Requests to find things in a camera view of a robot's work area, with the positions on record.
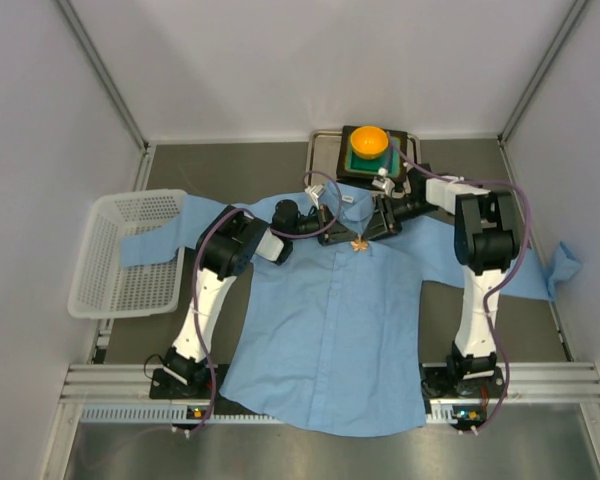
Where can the green square plate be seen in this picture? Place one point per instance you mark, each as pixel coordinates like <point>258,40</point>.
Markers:
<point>390,160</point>

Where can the black square plate stack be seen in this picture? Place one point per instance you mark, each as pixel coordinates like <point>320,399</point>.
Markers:
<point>365,150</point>

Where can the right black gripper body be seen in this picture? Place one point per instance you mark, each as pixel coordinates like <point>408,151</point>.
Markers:
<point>389,220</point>

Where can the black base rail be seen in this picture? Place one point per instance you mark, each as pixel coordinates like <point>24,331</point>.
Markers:
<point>463,398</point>

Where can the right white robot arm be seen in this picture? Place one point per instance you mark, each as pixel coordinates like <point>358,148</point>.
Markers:
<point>486,241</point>

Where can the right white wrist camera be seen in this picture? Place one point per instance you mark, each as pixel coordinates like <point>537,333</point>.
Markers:
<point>383,183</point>

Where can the orange plastic bowl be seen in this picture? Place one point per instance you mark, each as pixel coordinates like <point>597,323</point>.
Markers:
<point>369,142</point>

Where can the white slotted cable duct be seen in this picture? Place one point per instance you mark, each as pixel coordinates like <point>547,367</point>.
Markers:
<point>185,415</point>

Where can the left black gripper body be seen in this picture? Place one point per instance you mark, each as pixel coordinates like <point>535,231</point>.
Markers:
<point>325,226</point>

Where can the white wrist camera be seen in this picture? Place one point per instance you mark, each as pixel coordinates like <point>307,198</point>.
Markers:
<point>383,183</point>
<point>314,193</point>

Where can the red orange brooch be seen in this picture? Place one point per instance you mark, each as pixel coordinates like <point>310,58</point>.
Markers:
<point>359,244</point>

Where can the white plastic basket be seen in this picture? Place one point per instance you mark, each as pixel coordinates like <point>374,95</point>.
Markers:
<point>103,289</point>

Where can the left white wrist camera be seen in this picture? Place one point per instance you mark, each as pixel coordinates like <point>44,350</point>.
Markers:
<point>314,193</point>

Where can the silver metal tray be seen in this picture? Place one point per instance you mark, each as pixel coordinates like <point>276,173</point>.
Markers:
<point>327,149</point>

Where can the light blue button shirt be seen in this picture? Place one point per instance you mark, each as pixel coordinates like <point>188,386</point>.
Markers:
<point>328,340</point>

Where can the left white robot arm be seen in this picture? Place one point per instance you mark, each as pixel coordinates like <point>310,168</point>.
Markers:
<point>223,252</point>

